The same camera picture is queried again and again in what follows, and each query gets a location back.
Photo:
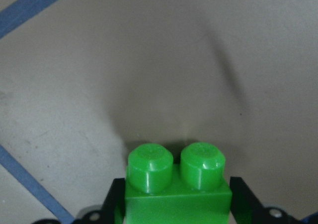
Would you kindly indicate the green toy block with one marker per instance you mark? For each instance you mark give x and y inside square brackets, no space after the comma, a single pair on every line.
[159,190]

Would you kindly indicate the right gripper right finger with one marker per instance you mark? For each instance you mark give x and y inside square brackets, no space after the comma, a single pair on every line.
[246,208]

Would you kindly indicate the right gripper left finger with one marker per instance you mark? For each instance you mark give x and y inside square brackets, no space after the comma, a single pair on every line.
[113,208]

